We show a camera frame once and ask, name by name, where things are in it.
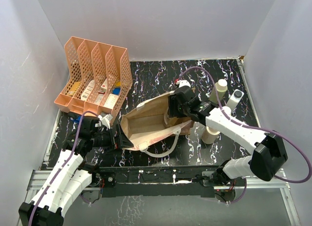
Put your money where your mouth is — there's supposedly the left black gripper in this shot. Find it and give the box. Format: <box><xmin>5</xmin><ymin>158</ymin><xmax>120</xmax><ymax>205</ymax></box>
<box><xmin>91</xmin><ymin>123</ymin><xmax>133</xmax><ymax>154</ymax></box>

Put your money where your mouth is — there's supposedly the brown canvas tote bag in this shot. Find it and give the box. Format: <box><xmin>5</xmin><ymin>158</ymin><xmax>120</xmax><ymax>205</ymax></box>
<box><xmin>120</xmin><ymin>91</ymin><xmax>194</xmax><ymax>158</ymax></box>

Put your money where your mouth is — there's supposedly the white bottle with black cap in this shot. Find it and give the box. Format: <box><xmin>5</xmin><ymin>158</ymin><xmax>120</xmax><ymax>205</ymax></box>
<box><xmin>226</xmin><ymin>89</ymin><xmax>244</xmax><ymax>111</ymax></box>

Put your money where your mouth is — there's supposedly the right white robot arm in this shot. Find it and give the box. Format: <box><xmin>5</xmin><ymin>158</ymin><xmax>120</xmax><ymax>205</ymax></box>
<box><xmin>168</xmin><ymin>86</ymin><xmax>288</xmax><ymax>185</ymax></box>

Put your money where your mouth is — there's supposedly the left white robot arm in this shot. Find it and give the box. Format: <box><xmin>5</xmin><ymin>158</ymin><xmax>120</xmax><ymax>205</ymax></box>
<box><xmin>19</xmin><ymin>113</ymin><xmax>134</xmax><ymax>226</ymax></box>

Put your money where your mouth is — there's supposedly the blue white small box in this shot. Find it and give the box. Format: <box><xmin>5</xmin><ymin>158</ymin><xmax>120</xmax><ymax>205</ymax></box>
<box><xmin>68</xmin><ymin>112</ymin><xmax>81</xmax><ymax>123</ymax></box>

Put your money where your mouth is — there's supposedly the blue yellow item in organizer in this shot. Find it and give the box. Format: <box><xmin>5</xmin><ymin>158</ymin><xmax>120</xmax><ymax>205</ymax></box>
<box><xmin>112</xmin><ymin>82</ymin><xmax>121</xmax><ymax>95</ymax></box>

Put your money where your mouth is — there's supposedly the white red box in organizer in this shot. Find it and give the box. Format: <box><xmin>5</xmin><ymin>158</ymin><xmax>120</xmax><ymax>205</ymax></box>
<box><xmin>98</xmin><ymin>79</ymin><xmax>108</xmax><ymax>94</ymax></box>

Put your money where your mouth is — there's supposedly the yellow box in organizer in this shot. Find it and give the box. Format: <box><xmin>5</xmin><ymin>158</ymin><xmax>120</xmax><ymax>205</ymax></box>
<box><xmin>67</xmin><ymin>81</ymin><xmax>81</xmax><ymax>97</ymax></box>

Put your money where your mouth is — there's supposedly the pink plastic file organizer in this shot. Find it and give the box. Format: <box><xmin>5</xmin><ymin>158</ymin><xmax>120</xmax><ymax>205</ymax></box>
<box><xmin>55</xmin><ymin>36</ymin><xmax>133</xmax><ymax>117</ymax></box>

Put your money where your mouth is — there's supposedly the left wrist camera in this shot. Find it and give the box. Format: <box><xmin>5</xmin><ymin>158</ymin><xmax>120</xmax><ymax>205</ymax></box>
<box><xmin>98</xmin><ymin>112</ymin><xmax>113</xmax><ymax>128</ymax></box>

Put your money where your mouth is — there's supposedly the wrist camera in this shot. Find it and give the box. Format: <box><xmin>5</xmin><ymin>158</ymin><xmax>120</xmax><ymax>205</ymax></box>
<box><xmin>98</xmin><ymin>112</ymin><xmax>113</xmax><ymax>128</ymax></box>
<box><xmin>175</xmin><ymin>80</ymin><xmax>191</xmax><ymax>90</ymax></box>

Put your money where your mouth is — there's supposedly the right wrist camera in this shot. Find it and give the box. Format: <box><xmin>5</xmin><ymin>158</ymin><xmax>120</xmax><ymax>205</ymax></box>
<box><xmin>175</xmin><ymin>80</ymin><xmax>191</xmax><ymax>90</ymax></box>

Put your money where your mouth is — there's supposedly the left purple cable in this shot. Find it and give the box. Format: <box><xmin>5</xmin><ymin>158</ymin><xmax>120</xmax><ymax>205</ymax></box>
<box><xmin>28</xmin><ymin>111</ymin><xmax>98</xmax><ymax>226</ymax></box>

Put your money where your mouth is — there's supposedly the black front rail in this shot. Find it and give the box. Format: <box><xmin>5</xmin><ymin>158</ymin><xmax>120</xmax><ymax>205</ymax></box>
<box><xmin>97</xmin><ymin>165</ymin><xmax>217</xmax><ymax>198</ymax></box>

